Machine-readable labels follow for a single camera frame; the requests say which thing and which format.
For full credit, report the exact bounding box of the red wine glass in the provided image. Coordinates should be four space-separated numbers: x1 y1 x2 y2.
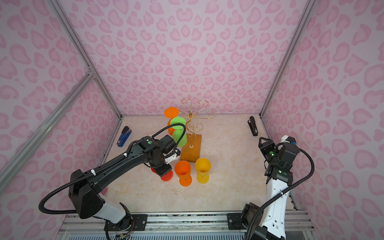
161 170 174 182

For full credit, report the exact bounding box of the orange wine glass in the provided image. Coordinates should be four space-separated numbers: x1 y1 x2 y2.
164 107 180 136
175 161 192 187

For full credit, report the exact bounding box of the yellow wine glass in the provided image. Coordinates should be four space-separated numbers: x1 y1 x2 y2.
196 158 211 184

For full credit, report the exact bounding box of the green wine glass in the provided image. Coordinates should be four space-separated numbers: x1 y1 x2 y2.
170 117 187 148

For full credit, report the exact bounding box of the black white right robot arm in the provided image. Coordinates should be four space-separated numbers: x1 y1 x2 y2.
227 135 315 240

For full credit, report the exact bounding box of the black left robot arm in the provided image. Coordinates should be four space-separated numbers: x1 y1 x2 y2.
39 128 182 231

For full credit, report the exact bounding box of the wooden rack base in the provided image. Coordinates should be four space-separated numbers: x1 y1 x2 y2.
180 134 202 163

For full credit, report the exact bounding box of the blue and black stapler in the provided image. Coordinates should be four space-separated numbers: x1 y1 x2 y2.
117 126 132 148

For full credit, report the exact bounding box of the pink round object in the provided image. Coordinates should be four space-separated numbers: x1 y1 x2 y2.
101 187 109 196

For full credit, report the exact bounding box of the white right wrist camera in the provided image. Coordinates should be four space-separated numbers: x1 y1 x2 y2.
281 135 297 145

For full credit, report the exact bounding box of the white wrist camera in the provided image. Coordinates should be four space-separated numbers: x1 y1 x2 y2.
281 135 297 145
165 149 181 164

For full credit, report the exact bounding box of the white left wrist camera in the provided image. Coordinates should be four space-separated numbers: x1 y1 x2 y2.
165 149 181 164

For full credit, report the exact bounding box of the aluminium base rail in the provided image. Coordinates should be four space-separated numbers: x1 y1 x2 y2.
56 211 316 240

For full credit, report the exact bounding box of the gold wire glass rack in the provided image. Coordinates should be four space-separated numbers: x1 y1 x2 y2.
180 98 216 148

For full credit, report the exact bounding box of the aluminium corner frame post right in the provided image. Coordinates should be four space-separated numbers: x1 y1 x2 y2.
259 0 319 119

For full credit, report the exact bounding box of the aluminium corner frame post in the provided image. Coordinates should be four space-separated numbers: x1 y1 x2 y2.
259 0 319 119
47 0 123 120

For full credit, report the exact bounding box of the aluminium corner frame post left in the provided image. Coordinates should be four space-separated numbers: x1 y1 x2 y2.
47 0 123 120

